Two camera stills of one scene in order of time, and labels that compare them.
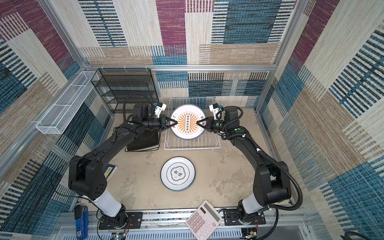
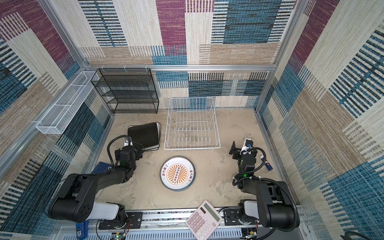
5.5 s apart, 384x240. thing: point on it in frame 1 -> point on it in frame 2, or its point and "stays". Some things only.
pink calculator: x=204 y=221 stays
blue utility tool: x=82 y=224 stays
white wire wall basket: x=58 y=118 stays
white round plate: x=187 y=116 -> x=177 y=173
